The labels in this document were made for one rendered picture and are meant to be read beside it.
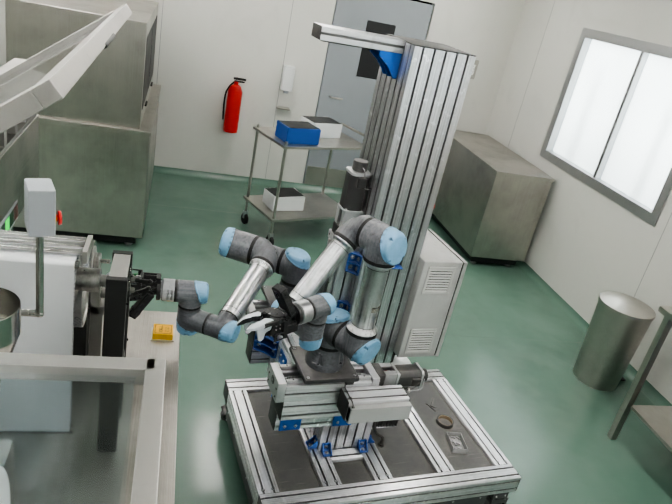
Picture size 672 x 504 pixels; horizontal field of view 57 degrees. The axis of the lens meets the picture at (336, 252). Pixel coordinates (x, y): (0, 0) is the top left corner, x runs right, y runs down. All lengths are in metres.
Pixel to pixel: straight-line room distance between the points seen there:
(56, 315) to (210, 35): 4.88
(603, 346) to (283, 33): 4.05
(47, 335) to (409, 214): 1.36
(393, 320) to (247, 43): 4.22
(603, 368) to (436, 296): 2.16
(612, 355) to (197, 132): 4.33
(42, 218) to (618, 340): 3.77
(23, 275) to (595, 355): 3.70
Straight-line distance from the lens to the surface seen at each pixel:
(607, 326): 4.45
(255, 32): 6.37
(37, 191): 1.33
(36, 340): 1.78
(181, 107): 6.47
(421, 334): 2.69
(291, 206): 5.38
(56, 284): 1.68
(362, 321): 2.22
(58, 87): 0.95
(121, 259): 1.66
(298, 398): 2.46
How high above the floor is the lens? 2.20
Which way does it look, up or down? 24 degrees down
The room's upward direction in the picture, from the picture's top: 12 degrees clockwise
